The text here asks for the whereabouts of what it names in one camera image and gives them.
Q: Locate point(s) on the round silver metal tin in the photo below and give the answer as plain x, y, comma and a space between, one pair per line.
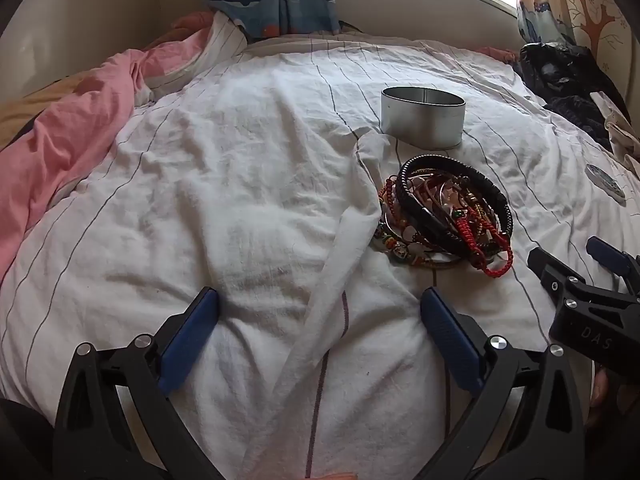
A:
420, 120

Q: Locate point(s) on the tree print curtain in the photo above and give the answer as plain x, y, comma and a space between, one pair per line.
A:
590, 5

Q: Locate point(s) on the round tin lid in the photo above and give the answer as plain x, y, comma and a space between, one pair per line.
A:
605, 183

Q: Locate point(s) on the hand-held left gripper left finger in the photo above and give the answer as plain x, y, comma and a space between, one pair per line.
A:
187, 342

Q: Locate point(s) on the brown bed sheet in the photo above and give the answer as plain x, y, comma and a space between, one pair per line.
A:
30, 115

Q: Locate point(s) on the person's right hand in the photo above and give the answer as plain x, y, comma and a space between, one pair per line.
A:
599, 395

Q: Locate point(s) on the beige cloth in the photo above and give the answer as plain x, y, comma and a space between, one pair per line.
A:
620, 130

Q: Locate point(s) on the small pink cloth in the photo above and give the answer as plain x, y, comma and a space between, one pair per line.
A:
497, 53

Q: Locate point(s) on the pink blanket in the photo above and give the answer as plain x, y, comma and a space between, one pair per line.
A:
60, 135

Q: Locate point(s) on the white striped bed sheet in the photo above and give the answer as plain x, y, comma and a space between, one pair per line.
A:
225, 185

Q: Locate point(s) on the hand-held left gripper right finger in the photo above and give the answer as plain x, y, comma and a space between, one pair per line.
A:
452, 342

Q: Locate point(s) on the black jacket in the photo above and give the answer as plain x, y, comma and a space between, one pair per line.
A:
560, 70

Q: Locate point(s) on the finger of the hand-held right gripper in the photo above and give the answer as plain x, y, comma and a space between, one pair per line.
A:
552, 275
607, 253

